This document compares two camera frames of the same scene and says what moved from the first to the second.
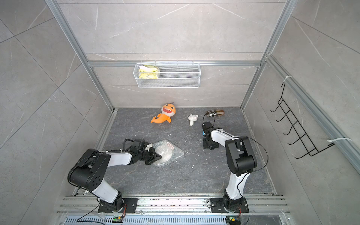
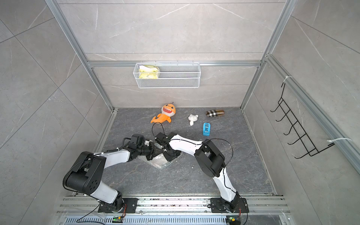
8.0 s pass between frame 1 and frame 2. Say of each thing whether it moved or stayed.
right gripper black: moved
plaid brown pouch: stayed
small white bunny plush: stayed
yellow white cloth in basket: stayed
